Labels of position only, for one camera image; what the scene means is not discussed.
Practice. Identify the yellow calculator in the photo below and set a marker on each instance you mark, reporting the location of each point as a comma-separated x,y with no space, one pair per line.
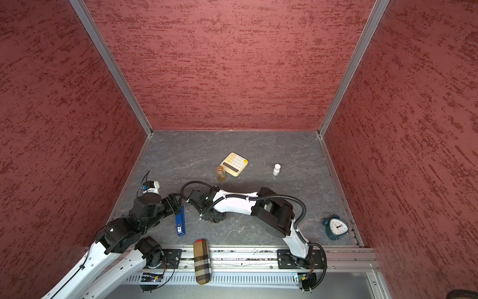
234,164

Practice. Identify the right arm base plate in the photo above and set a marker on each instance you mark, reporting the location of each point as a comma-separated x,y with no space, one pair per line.
291,259

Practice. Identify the circuit board with wires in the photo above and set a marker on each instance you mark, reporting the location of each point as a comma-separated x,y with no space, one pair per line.
310,281
156,281

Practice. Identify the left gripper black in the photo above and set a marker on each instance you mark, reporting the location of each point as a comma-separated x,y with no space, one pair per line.
167,202

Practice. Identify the aluminium front rail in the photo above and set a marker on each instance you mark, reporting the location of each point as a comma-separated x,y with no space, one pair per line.
258,266

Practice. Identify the right corner aluminium profile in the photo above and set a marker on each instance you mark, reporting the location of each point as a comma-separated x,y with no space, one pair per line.
364,40

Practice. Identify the clear amber pill bottle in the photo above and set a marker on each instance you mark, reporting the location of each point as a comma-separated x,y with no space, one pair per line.
221,174

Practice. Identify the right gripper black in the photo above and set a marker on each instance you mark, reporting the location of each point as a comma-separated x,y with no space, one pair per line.
221,217

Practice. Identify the white pill bottle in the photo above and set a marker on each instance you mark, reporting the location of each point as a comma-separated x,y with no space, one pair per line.
276,169

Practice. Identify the right circuit board with wires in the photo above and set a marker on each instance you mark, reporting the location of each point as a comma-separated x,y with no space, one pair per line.
310,281

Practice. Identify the corner aluminium profile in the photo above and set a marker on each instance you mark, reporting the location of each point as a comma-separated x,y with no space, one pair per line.
364,40
88,23

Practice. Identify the left circuit board with wires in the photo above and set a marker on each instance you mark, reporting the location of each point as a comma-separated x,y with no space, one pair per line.
156,281

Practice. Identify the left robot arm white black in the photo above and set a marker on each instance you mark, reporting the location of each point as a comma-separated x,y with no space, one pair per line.
120,249

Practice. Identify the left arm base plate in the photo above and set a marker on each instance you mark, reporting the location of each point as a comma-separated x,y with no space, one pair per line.
161,259

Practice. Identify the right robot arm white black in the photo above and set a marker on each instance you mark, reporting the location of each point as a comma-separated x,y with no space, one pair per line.
278,214

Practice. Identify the left corner aluminium profile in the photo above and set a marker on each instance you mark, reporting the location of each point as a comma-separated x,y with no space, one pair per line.
88,23

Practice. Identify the plaid glasses case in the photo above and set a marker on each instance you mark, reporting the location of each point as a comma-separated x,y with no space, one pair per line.
202,262

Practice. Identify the teal alarm clock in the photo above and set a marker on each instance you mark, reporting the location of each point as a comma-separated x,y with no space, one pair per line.
335,227

